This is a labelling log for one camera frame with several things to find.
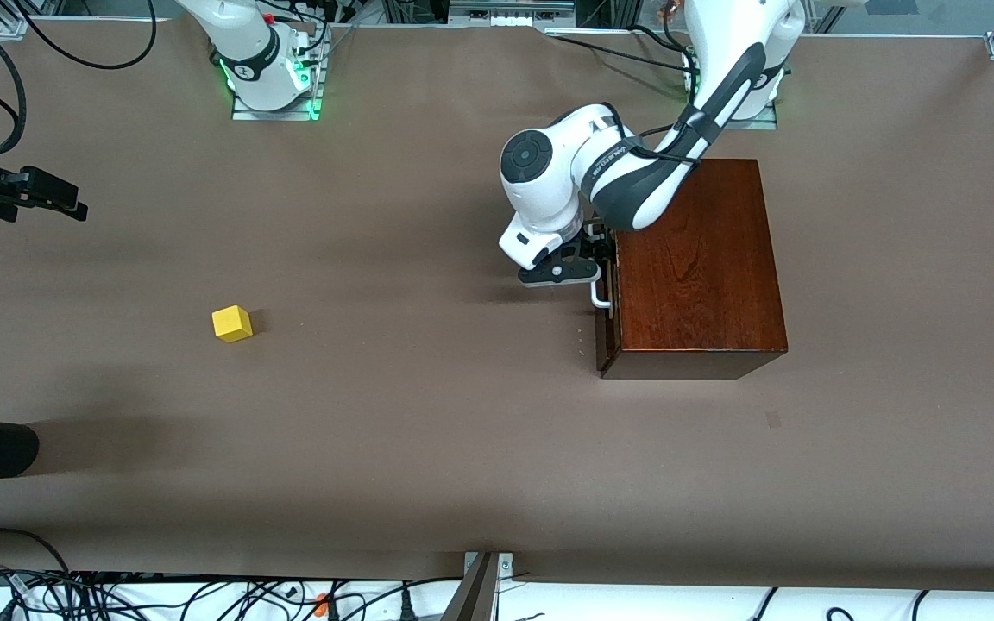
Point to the dark brown wooden cabinet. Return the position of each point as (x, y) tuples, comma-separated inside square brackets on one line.
[(695, 276)]

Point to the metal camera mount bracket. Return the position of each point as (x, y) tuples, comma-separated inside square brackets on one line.
[(475, 595)]

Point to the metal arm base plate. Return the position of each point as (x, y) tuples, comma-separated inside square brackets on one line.
[(764, 123), (242, 114)]

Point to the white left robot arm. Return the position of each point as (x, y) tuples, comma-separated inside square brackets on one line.
[(549, 194)]

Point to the yellow wooden block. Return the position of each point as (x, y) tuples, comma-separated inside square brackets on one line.
[(232, 325)]

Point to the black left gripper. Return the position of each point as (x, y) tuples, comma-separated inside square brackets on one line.
[(598, 244)]

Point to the white power strip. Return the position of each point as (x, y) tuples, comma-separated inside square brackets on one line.
[(523, 17)]

